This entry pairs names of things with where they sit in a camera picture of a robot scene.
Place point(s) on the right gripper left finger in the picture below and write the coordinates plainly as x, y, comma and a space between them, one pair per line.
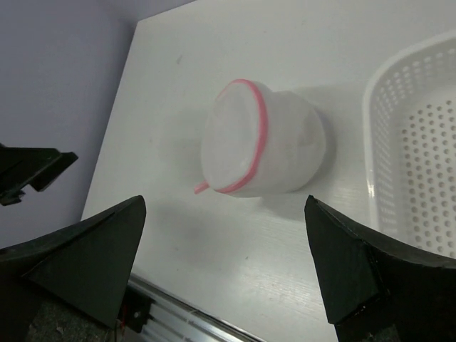
85, 266

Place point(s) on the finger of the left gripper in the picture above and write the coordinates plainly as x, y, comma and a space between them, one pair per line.
51, 160
13, 182

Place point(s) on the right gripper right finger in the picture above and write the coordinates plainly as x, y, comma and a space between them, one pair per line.
364, 272

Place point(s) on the white mesh laundry bag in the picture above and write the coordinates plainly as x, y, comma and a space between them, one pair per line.
259, 142

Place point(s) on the white perforated plastic basket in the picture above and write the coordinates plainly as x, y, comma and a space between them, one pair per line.
409, 145

